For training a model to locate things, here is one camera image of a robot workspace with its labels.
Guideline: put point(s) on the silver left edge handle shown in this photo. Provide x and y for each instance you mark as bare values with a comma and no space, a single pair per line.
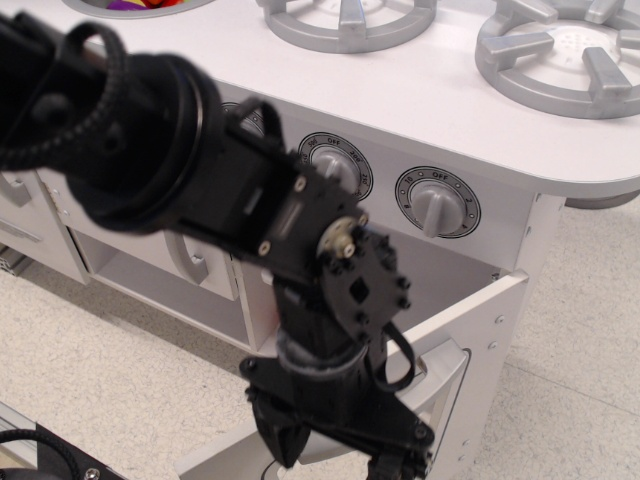
14,191

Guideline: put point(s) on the silver cabinet door handle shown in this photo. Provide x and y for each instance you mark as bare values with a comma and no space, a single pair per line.
190,267

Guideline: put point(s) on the grey right oven knob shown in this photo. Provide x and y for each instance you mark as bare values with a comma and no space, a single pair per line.
437,202

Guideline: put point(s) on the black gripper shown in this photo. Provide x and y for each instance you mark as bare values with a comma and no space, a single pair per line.
352,405

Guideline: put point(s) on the white cabinet door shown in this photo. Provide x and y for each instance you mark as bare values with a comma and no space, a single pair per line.
54,228

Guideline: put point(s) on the grey oven knob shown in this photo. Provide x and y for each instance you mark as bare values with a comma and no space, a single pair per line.
335,157
437,202
251,122

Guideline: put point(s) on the silver stove burner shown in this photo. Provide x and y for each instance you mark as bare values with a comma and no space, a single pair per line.
348,27
577,59

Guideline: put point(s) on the white oven door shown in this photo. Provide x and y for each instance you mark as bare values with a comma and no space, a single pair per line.
483,323

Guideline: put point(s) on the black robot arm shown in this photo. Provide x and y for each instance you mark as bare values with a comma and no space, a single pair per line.
145,145

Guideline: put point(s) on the aluminium frame rail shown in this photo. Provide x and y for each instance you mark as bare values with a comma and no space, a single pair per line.
12,261

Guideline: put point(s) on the silver oven door handle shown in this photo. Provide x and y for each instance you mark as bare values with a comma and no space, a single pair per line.
433,392

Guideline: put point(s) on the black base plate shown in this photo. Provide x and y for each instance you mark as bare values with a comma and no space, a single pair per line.
41,454

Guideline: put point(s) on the silver left stove burner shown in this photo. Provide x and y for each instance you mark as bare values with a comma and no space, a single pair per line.
348,27

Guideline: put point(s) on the grey left oven knob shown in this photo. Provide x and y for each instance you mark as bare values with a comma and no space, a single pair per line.
251,122

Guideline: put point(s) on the silver right stove burner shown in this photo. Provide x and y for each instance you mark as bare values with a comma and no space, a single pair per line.
577,59

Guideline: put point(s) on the grey middle oven knob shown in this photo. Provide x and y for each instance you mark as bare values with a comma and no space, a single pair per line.
335,157

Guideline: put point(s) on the white toy kitchen unit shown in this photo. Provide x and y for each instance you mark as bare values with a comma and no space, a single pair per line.
422,103

